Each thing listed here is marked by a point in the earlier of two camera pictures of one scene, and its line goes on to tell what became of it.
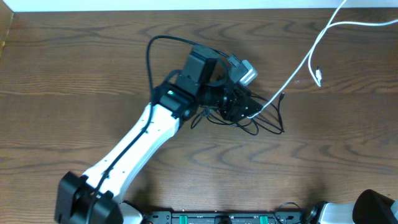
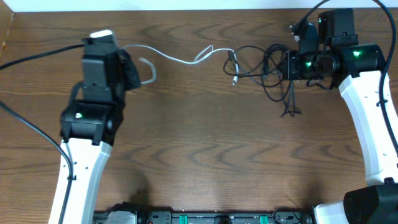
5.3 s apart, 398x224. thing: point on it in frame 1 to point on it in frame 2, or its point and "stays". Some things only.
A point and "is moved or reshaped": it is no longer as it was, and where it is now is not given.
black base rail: [222, 217] stays
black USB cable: [240, 127] to [267, 66]
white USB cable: [315, 71] is moved or reshaped
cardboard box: [6, 16] stays
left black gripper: [237, 107] to [130, 73]
